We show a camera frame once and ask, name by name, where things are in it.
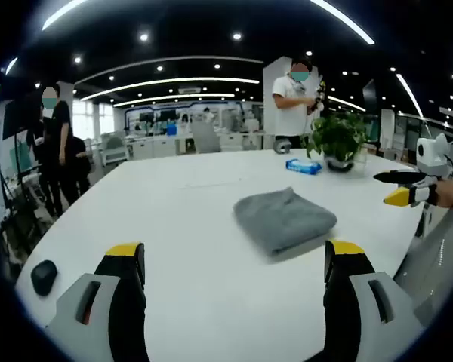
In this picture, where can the black computer mouse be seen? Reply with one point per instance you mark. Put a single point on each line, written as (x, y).
(44, 277)

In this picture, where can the blue wipes packet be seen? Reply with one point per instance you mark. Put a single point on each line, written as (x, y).
(303, 166)

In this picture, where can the white plant pot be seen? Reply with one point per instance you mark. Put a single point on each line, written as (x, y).
(339, 163)

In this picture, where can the grey mesh chair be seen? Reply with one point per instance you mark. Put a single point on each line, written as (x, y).
(436, 260)

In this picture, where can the grey office chair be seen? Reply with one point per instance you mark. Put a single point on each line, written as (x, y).
(205, 137)

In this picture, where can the blue box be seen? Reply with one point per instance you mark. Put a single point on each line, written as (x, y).
(171, 130)

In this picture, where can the grey towel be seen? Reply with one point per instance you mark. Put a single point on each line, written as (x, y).
(283, 220)

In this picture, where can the white office chair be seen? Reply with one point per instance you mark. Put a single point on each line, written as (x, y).
(114, 149)

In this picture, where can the grey tape roll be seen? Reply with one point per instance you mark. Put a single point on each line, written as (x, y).
(282, 146)

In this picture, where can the green leafy plant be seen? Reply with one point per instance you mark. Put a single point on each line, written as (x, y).
(336, 135)

